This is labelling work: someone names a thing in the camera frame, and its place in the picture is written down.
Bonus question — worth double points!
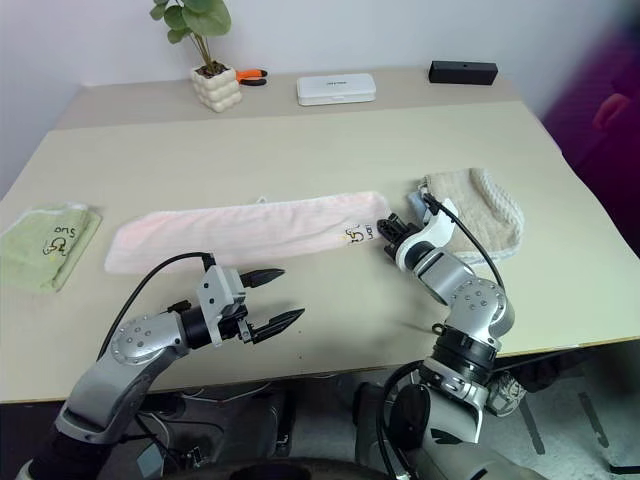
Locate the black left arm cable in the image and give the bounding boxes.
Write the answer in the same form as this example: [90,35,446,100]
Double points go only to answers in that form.
[97,252,214,359]

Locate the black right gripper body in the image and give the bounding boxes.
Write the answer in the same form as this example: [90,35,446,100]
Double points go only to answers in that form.
[386,212,420,252]

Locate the folded green towel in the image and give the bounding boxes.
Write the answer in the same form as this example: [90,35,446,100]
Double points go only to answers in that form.
[0,200,104,294]

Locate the beige towel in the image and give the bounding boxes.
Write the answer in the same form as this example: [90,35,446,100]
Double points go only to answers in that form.
[407,167,527,262]

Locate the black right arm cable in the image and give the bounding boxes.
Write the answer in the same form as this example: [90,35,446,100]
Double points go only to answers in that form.
[422,193,504,290]

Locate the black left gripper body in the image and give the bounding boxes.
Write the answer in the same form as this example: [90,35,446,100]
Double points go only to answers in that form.
[218,301,251,346]

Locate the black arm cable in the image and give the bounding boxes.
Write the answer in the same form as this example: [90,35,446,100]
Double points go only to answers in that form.
[422,193,504,290]
[97,252,214,359]

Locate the black rectangular box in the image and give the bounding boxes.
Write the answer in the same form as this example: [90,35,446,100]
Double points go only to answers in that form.
[428,60,499,86]

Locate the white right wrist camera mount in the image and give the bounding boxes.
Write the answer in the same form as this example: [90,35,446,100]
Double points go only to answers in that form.
[394,197,459,265]

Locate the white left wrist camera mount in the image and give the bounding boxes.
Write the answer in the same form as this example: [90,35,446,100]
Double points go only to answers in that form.
[195,264,249,347]

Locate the white bubble plant pot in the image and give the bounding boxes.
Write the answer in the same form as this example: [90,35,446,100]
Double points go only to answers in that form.
[189,63,244,114]

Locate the white flat case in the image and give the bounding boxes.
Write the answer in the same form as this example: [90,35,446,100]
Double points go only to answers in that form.
[295,73,378,108]

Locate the green leafy plant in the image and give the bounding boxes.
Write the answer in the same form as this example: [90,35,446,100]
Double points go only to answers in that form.
[149,0,233,72]

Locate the orange handled pliers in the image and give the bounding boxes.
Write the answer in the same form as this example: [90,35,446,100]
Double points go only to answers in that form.
[234,67,270,89]

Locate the blurred pinkish red object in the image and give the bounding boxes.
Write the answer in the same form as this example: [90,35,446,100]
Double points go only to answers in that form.
[592,92,633,132]

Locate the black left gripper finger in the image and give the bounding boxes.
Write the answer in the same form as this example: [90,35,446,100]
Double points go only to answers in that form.
[247,307,307,347]
[242,268,287,291]

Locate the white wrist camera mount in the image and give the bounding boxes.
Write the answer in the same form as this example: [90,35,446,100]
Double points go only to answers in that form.
[195,264,249,347]
[394,197,459,265]

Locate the long pink towel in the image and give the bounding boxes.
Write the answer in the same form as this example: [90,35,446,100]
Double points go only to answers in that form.
[103,189,393,276]

